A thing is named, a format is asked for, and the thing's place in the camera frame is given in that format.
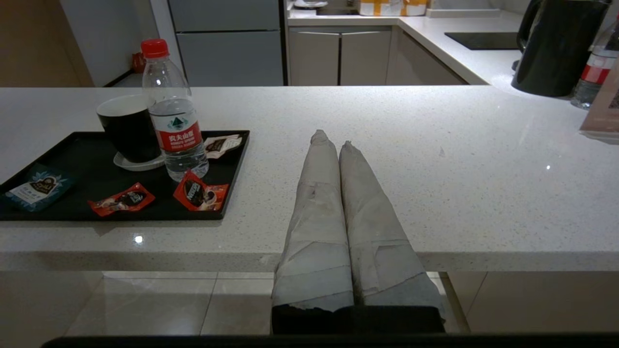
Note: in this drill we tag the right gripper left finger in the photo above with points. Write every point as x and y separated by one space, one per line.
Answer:
319 232

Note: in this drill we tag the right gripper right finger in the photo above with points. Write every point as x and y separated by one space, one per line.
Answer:
382 251

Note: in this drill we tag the red coffee sachet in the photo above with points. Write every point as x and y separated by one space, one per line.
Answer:
121 199
200 193

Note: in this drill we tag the clear water bottle red cap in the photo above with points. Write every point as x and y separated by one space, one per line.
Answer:
592 72
174 125

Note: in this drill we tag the black rectangular serving tray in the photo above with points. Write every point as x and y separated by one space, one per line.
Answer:
87 188

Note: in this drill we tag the teal tea sachet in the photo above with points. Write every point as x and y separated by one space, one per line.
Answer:
36 188

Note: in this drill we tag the beige tea sachet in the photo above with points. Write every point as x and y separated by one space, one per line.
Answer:
225 145

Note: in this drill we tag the black electric kettle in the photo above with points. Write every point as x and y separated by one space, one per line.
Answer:
561 48

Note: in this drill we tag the grey cabinet door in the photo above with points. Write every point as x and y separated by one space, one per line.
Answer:
365 58
314 58

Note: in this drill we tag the grey drawer cabinet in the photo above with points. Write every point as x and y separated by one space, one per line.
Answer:
420 65

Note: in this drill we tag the white round saucer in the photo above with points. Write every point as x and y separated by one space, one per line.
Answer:
140 165

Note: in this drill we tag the grey tall refrigerator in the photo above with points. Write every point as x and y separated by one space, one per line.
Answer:
227 48

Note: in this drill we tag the black mug white inside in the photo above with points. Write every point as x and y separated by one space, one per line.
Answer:
128 130

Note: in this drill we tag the dark kitchen sink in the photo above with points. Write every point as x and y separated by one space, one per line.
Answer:
338 11

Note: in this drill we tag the large yellow white box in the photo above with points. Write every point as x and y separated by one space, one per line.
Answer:
382 7

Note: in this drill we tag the black induction cooktop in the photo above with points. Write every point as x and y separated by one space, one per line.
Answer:
483 40

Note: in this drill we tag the small yellow white box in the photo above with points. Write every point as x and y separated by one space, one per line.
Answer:
416 7

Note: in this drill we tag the red bag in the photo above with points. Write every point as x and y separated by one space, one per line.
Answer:
138 63

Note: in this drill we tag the brown wooden door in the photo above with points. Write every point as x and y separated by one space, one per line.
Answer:
38 43

